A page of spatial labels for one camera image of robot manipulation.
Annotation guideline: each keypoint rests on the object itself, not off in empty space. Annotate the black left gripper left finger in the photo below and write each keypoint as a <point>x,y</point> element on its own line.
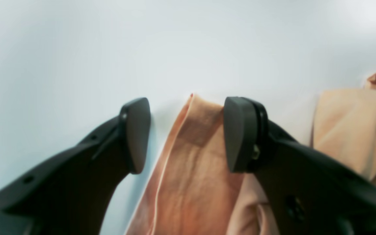
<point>69,193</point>

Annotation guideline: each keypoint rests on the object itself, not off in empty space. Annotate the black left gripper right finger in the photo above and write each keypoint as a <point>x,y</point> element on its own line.
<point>309,192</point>

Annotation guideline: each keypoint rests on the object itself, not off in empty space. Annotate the peach pink T-shirt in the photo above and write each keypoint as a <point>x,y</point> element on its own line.
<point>191,190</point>

